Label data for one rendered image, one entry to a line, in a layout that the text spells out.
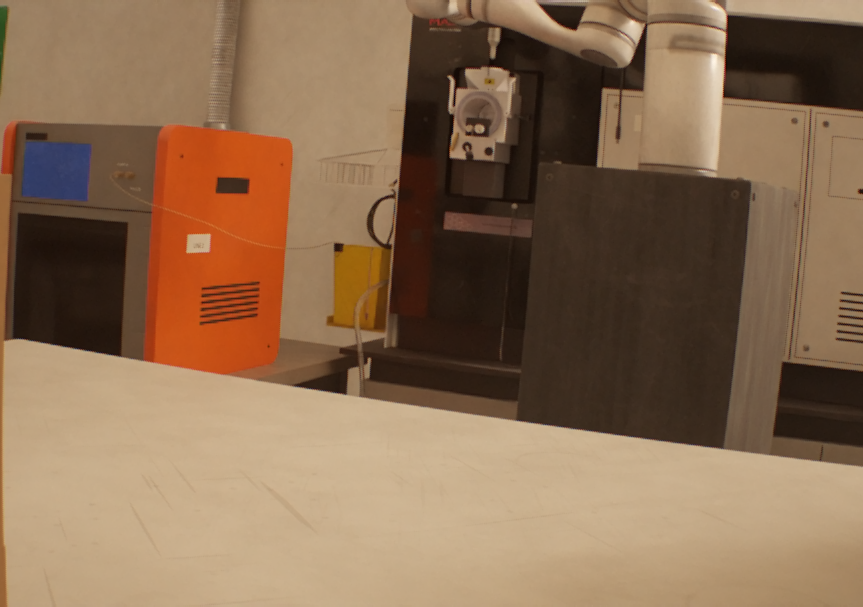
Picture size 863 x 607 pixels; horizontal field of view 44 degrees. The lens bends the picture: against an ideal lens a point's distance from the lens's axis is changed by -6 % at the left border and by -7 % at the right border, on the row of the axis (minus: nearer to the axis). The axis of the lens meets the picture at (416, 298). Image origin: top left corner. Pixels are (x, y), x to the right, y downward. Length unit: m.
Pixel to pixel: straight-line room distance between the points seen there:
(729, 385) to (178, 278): 1.00
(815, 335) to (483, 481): 1.49
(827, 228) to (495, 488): 1.51
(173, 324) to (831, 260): 1.16
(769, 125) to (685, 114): 0.85
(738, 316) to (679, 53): 0.30
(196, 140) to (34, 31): 2.52
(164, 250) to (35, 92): 2.53
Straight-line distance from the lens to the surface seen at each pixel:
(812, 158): 2.10
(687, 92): 1.27
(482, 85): 2.15
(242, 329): 2.06
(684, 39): 1.28
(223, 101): 3.71
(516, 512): 0.60
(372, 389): 2.23
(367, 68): 3.57
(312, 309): 3.63
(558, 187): 1.23
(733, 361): 1.17
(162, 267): 1.82
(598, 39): 1.68
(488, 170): 2.13
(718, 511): 0.64
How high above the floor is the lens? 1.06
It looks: 6 degrees down
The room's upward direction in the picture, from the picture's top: 5 degrees clockwise
